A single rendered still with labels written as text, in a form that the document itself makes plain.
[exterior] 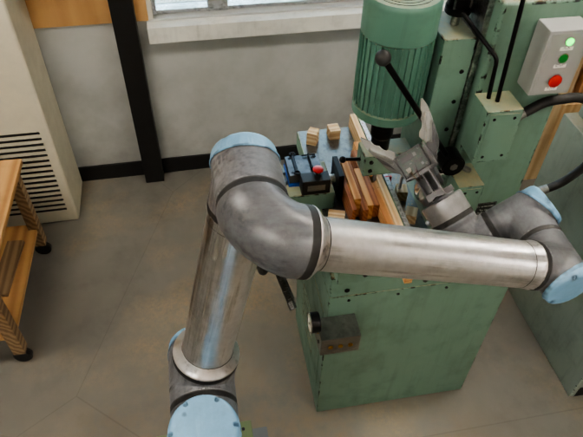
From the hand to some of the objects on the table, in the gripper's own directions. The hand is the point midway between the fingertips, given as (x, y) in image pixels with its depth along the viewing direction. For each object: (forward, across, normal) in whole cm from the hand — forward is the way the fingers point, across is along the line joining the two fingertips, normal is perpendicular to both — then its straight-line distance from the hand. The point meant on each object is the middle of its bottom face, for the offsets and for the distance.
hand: (390, 117), depth 124 cm
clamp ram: (-2, +30, +40) cm, 50 cm away
